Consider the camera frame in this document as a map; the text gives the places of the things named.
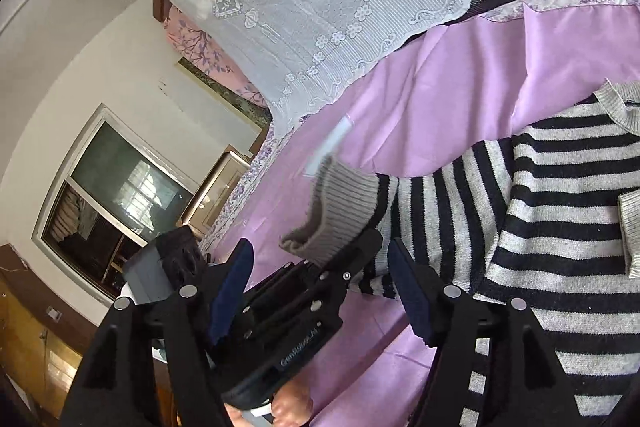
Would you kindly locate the black grey striped sweater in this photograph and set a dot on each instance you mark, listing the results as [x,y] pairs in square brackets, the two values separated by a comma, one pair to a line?
[550,217]

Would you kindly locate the pink floral pillow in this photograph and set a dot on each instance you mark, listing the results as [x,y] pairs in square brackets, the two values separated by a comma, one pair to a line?
[195,42]

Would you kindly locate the person's left hand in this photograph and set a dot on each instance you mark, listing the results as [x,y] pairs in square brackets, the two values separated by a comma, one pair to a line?
[292,409]

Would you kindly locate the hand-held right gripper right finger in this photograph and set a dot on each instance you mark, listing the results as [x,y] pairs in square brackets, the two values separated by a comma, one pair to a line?
[412,302]

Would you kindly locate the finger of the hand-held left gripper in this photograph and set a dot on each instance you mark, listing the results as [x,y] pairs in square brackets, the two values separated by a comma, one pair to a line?
[362,252]
[290,274]

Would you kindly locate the wooden bedside cabinet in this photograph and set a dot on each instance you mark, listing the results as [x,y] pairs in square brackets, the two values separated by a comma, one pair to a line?
[215,192]

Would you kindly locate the purple bed sheet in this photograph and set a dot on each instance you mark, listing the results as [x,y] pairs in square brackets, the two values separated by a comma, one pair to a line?
[425,107]

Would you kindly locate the white framed window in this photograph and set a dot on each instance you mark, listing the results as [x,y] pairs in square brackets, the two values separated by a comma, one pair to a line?
[115,192]

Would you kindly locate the white strip label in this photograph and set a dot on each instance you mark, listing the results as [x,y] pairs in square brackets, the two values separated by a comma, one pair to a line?
[330,147]

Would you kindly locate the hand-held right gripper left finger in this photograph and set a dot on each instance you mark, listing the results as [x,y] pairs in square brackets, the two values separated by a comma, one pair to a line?
[232,287]

